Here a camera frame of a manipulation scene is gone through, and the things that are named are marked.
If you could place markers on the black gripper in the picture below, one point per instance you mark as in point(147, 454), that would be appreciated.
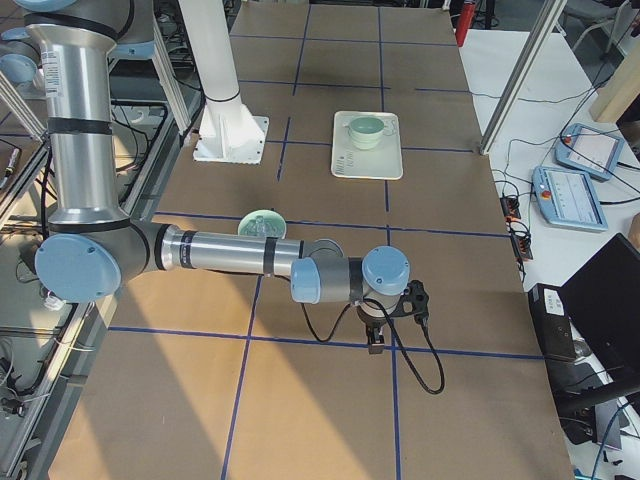
point(373, 321)

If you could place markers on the green bowl with ice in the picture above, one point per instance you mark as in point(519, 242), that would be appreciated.
point(263, 224)

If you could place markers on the black desktop box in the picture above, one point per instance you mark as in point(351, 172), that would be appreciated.
point(551, 323)

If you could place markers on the cream bear tray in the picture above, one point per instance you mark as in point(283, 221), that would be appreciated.
point(382, 163)

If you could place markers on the green bowl on tray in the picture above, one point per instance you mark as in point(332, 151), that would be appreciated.
point(365, 144)

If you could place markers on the black computer monitor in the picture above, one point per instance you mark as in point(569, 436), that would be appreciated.
point(602, 300)

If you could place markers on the near teach pendant tablet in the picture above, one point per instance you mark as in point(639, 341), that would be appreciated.
point(567, 199)

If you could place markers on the teach pendant tablet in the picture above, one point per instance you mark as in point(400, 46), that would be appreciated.
point(567, 199)
point(590, 150)

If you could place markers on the far teach pendant tablet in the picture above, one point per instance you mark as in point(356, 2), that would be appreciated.
point(590, 150)

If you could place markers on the red cylinder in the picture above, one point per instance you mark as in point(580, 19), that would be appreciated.
point(465, 21)

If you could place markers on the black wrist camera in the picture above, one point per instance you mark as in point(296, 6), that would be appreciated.
point(413, 303)

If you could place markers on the white pedestal column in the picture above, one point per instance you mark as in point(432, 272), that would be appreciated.
point(228, 132)

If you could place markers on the aluminium frame post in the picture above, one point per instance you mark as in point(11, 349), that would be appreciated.
point(542, 28)

